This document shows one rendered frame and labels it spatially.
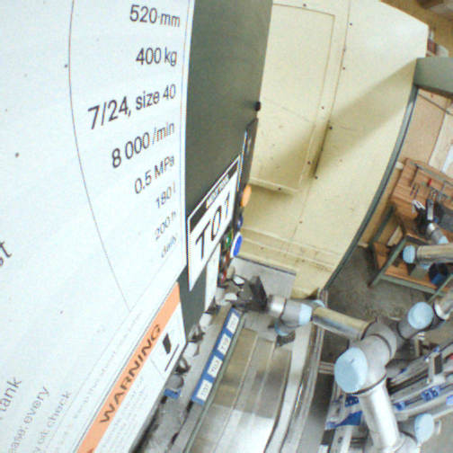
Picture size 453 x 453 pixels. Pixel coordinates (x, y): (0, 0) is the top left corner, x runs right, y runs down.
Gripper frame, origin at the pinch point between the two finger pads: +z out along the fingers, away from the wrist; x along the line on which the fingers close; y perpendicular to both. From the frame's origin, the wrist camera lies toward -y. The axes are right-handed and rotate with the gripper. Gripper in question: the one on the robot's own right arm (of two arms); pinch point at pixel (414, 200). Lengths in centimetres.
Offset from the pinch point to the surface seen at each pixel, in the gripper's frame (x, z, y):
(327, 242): -51, -7, 24
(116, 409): -97, -91, -42
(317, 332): -52, -39, 59
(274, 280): -75, -8, 53
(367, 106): -46, -6, -44
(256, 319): -85, -29, 62
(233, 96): -92, -75, -53
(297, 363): -62, -53, 71
